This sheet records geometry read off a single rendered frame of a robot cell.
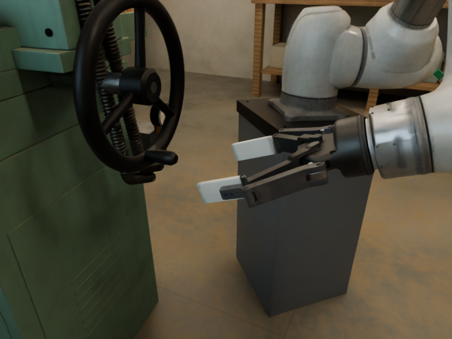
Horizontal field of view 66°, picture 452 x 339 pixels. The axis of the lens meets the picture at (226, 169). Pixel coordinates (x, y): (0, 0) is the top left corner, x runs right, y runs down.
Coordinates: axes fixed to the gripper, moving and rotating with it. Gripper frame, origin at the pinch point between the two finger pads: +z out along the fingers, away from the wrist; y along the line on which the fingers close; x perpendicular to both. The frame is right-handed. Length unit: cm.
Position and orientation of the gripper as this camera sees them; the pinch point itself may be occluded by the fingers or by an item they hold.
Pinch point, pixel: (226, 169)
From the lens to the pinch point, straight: 52.1
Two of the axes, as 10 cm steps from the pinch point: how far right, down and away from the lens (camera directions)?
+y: -3.5, 4.4, -8.3
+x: 3.3, 8.8, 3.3
